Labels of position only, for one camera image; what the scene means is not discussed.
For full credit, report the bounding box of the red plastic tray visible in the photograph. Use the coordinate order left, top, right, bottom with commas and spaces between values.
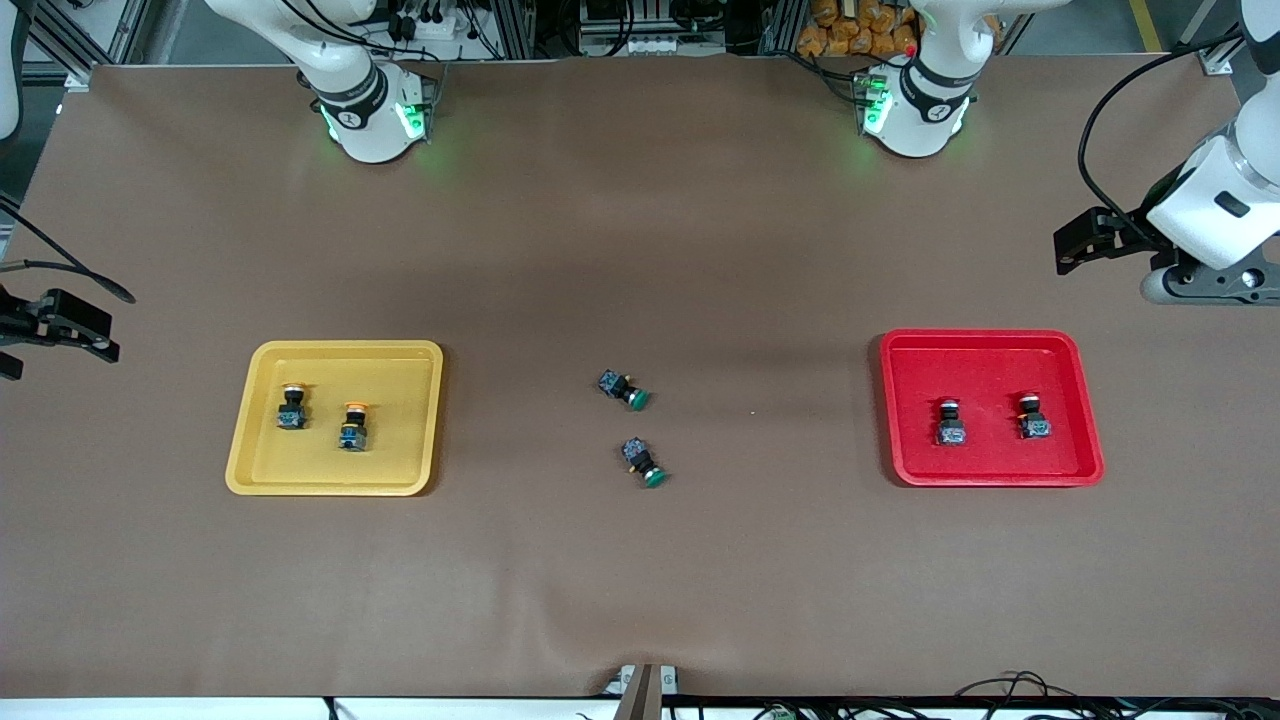
880, 329, 1105, 488

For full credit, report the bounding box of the orange snack bags pile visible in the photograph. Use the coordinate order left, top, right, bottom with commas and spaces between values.
797, 0, 919, 58

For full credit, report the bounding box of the yellow plastic tray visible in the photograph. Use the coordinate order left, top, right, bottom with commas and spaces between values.
225, 340, 444, 497

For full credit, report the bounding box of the brown table mat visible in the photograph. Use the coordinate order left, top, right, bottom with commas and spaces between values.
0, 55, 1280, 699

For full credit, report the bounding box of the white power strip with plugs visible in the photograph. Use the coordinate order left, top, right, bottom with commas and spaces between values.
385, 0, 471, 43

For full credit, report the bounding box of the long white power strip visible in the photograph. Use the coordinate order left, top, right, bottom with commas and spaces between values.
580, 35, 726, 58

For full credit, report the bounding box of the green mushroom push button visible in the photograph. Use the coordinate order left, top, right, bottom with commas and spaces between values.
621, 437, 669, 489
598, 369, 651, 412

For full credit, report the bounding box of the aluminium frame post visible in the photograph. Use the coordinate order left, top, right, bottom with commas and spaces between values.
20, 0, 101, 93
1175, 0, 1266, 76

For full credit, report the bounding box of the black cable bundle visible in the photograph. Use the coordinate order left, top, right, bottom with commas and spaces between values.
955, 670, 1246, 720

